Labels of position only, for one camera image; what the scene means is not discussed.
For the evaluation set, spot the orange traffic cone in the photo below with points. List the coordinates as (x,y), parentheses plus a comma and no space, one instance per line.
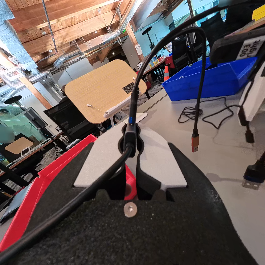
(166,75)

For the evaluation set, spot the yellow plastic bin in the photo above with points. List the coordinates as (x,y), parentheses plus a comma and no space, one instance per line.
(259,13)

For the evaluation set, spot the wooden board stand white base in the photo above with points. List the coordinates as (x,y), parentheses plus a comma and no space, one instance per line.
(99,89)

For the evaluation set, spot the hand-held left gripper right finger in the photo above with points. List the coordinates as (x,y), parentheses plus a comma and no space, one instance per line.
(161,161)

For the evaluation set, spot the red plastic bin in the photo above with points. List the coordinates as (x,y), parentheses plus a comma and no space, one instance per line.
(31,196)

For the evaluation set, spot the black office chair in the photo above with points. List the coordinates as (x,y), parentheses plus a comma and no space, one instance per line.
(186,49)

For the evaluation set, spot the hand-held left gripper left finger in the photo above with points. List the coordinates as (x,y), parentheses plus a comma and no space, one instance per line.
(97,161)

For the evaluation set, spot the black tablet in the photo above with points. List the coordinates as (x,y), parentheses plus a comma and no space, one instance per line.
(12,202)

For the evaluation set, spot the blue plastic bin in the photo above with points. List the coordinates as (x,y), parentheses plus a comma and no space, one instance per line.
(186,87)

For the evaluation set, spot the silver flexible duct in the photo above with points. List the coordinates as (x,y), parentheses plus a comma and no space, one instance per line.
(122,27)

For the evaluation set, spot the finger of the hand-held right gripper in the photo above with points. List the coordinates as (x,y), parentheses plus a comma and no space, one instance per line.
(255,99)

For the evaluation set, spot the grey desk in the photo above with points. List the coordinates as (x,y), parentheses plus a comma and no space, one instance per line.
(223,207)

